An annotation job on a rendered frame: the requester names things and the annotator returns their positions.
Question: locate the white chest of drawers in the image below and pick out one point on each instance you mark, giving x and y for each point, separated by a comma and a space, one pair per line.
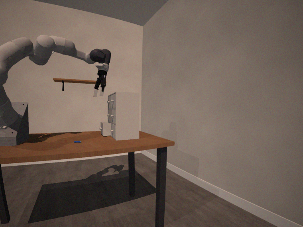
127, 115

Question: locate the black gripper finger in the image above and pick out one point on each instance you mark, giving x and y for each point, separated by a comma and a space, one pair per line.
103, 84
96, 87

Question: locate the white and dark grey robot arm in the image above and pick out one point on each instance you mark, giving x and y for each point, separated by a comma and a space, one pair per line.
17, 49

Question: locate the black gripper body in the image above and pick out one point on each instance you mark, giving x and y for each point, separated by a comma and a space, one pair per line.
101, 73

